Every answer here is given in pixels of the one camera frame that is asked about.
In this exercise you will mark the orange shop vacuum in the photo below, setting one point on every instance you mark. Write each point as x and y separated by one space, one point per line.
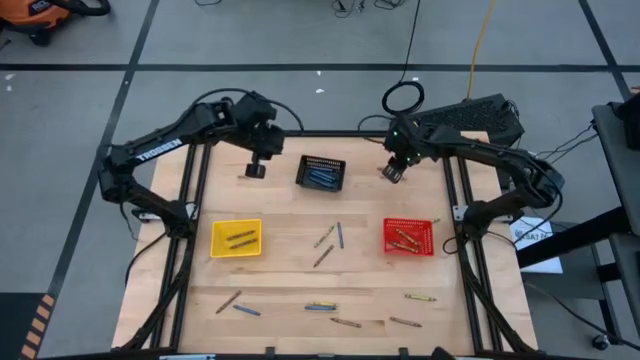
30 20

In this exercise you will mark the black desk device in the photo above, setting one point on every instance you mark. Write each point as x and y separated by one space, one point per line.
634 120

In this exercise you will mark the yellow plastic basket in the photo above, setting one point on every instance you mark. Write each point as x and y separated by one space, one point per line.
220 250

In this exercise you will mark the printed white paper sheet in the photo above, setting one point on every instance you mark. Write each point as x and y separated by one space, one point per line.
537 250

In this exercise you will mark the black computer case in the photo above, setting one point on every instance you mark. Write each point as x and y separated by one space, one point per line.
470 117

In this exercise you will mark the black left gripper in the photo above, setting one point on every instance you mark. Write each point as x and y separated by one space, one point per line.
267 142

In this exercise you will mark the black caster wheel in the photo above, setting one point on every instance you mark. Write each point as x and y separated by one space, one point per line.
600 342

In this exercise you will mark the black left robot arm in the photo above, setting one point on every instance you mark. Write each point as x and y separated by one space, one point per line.
160 147

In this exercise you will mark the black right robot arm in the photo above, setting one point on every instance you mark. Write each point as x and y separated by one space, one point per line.
500 155

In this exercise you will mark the grey desk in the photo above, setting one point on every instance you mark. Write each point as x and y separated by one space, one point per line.
620 165

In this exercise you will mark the black plastic basket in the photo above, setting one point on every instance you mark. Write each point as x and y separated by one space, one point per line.
301 182

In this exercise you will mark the black aluminium rig frame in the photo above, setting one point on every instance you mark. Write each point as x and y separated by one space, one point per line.
320 133

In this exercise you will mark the black desk leg beam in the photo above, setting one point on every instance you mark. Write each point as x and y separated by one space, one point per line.
570 240

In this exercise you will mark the blue crayon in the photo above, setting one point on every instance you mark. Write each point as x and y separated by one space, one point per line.
320 308
321 178
246 310
320 183
322 172
340 235

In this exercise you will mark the yellow crayon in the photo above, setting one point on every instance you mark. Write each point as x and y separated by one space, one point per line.
325 303

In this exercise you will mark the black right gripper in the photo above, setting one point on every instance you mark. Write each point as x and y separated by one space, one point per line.
407 145

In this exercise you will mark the brown crayon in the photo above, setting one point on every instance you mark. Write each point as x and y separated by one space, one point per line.
345 322
228 302
243 244
241 235
405 322
324 256

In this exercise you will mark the red plastic basket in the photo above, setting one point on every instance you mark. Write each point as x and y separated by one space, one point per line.
425 250

